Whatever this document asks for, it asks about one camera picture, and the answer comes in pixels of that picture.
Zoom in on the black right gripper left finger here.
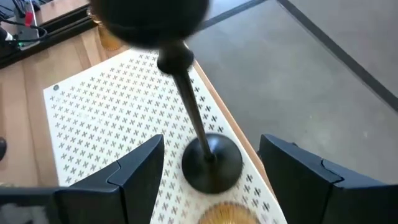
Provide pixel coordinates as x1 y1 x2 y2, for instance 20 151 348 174
0 134 165 224

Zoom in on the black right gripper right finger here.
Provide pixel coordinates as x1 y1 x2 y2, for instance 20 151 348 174
257 134 398 224

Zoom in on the tall black candlestick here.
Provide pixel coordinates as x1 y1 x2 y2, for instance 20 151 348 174
89 0 244 194

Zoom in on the amber glass candle holder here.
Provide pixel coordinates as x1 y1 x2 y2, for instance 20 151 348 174
86 7 124 52
198 201 261 224

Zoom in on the white perforated metal shelf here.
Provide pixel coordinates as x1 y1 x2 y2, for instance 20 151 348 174
42 48 289 224

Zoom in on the grey electronics box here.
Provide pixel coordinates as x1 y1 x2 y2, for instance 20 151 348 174
14 0 41 48

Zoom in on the black aluminium table frame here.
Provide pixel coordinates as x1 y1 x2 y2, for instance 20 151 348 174
0 4 97 70

